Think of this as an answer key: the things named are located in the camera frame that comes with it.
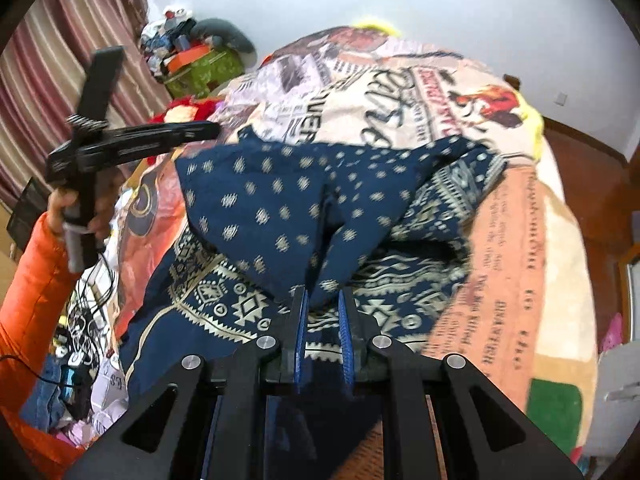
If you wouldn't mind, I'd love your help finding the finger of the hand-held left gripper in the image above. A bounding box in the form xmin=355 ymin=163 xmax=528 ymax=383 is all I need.
xmin=87 ymin=142 xmax=177 ymax=164
xmin=107 ymin=120 xmax=221 ymax=144

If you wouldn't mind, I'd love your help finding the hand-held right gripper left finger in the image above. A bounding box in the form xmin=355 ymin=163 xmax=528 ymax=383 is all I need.
xmin=65 ymin=287 xmax=313 ymax=480

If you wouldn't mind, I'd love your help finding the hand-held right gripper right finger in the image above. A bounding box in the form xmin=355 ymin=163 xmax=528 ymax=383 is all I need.
xmin=338 ymin=289 xmax=586 ymax=480

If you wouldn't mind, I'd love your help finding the navy patterned dress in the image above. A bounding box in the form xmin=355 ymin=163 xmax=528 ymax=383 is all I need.
xmin=122 ymin=127 xmax=509 ymax=480

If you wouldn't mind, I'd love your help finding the person's left forearm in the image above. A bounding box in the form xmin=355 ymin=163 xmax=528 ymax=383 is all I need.
xmin=0 ymin=212 xmax=84 ymax=411

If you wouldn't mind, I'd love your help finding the person's left hand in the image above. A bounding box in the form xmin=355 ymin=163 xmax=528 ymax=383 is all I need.
xmin=47 ymin=170 xmax=124 ymax=254

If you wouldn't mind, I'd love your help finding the red plush toy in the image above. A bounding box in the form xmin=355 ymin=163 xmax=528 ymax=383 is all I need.
xmin=149 ymin=97 xmax=227 ymax=124

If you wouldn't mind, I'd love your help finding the dark framed panel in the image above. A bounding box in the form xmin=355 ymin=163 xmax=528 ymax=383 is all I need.
xmin=6 ymin=176 xmax=51 ymax=247

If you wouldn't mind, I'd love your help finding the green patterned box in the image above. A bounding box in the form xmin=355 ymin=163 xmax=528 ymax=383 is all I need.
xmin=164 ymin=50 xmax=245 ymax=100

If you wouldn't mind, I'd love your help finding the orange box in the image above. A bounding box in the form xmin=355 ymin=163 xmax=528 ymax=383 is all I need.
xmin=167 ymin=44 xmax=211 ymax=74

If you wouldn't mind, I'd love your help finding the pile of mixed clutter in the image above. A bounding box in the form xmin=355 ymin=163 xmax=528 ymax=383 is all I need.
xmin=139 ymin=7 xmax=199 ymax=79

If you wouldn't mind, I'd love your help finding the striped curtain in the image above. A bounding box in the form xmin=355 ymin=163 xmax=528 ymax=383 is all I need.
xmin=0 ymin=0 xmax=151 ymax=211

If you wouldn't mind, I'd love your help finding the newspaper print blanket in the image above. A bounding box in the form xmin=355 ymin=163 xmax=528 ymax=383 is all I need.
xmin=112 ymin=25 xmax=601 ymax=480

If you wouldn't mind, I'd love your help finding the blue denim cloth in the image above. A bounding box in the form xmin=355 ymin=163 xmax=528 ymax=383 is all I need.
xmin=24 ymin=359 xmax=77 ymax=432

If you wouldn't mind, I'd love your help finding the pink plastic item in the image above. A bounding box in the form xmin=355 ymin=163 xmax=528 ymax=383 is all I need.
xmin=599 ymin=313 xmax=624 ymax=352

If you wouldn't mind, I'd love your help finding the tangle of cables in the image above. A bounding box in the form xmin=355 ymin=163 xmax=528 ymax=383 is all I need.
xmin=50 ymin=254 xmax=122 ymax=411

